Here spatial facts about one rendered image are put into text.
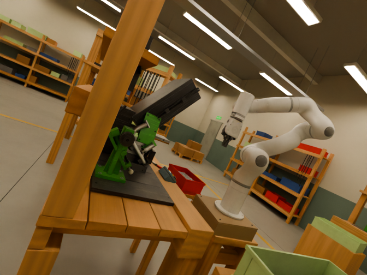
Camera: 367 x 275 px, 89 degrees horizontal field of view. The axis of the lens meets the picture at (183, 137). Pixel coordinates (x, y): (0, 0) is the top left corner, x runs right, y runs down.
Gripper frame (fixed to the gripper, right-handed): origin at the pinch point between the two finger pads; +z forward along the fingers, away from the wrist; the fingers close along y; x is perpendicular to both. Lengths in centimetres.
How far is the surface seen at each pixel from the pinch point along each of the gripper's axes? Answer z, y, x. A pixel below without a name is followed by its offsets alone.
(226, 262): 61, 20, -21
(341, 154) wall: -99, 518, 183
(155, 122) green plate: 7, -32, 39
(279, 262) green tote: 39, 22, -43
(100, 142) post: 15, -66, -27
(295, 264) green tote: 39, 34, -44
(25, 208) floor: 129, -92, 105
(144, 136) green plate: 18, -36, 36
